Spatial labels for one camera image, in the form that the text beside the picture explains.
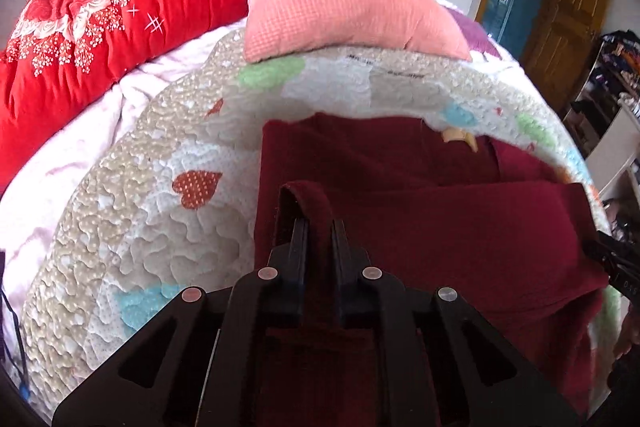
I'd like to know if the wooden door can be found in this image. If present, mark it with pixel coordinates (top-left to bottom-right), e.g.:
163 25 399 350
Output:
520 0 617 95

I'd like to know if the red floral quilt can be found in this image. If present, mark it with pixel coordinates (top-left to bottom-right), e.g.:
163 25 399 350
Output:
0 0 252 195

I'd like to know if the pale pink bed sheet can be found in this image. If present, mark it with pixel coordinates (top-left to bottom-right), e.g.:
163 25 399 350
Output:
0 18 248 328

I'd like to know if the dark red garment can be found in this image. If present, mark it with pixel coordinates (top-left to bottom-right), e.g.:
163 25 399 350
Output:
252 112 612 427

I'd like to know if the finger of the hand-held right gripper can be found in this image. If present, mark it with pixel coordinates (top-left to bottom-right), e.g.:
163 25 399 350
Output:
581 230 623 279

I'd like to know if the heart-print quilted bedspread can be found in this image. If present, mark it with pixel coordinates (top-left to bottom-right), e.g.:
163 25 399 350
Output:
22 27 623 423

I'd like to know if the white cabinet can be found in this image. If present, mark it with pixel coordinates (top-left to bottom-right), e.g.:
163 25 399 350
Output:
584 107 640 202

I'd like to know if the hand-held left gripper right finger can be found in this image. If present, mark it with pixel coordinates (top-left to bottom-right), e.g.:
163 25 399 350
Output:
331 219 581 427

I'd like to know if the cluttered shoe rack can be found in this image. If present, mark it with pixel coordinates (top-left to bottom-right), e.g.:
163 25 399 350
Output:
565 29 640 158

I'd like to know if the pink pillow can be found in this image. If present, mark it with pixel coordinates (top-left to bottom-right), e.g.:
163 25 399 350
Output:
243 0 473 64

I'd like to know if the person's right hand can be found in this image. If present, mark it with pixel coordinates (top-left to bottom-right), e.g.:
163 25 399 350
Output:
612 306 640 360

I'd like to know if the purple towel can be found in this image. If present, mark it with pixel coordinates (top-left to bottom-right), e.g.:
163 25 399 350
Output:
447 7 503 58

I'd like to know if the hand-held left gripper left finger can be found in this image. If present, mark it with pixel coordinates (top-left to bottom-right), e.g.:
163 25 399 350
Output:
52 218 309 427

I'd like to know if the blue cable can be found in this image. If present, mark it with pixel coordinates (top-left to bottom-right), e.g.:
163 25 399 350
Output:
0 284 30 400

